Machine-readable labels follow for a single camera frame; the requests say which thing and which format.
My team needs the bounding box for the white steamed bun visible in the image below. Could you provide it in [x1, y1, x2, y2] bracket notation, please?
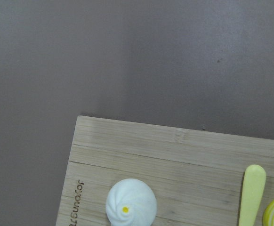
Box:
[105, 178, 157, 226]

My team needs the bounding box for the bamboo cutting board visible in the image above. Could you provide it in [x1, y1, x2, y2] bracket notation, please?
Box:
[56, 116, 274, 226]

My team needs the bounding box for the yellow plastic knife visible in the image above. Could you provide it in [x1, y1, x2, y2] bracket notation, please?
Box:
[238, 164, 266, 226]

